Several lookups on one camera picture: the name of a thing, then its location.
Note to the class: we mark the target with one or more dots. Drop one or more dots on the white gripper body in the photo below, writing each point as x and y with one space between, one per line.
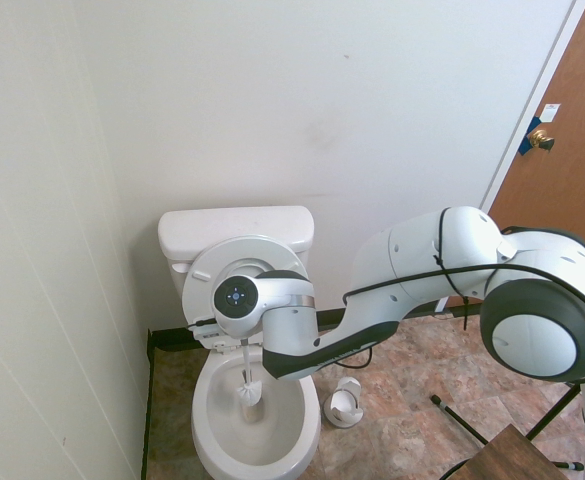
207 340

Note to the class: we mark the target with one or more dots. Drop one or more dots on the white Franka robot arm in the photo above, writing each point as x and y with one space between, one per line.
422 270

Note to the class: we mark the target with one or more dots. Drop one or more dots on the black baseboard behind toilet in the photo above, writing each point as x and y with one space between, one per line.
172 337

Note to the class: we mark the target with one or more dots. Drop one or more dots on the white toilet tank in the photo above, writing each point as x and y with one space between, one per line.
174 282

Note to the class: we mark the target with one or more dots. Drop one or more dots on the white raised toilet seat lid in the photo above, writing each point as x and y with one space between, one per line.
207 260

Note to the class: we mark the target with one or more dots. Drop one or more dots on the white ceramic toilet bowl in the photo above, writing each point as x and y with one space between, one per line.
212 440

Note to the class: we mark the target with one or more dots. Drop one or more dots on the white toilet tank lid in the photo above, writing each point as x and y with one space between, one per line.
232 225

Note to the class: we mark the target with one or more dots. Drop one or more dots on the white plastic brush holder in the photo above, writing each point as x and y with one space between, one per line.
344 402

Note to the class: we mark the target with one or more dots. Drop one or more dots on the black tripod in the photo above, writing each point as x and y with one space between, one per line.
464 425

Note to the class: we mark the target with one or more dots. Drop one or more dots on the dark wooden table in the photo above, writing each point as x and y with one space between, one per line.
512 455

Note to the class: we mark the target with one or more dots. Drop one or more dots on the blue tape strip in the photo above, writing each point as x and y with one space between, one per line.
526 145

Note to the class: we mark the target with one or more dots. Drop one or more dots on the brass door knob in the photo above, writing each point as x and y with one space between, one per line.
539 137

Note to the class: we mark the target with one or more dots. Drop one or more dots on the white paper label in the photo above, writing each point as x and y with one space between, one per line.
550 112

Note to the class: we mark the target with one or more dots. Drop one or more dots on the brown wooden door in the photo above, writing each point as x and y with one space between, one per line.
572 125

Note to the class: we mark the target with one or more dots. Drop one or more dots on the black baseboard along panelled wall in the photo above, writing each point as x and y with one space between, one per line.
147 400

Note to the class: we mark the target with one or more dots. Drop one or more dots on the white door frame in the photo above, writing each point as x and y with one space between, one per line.
532 105

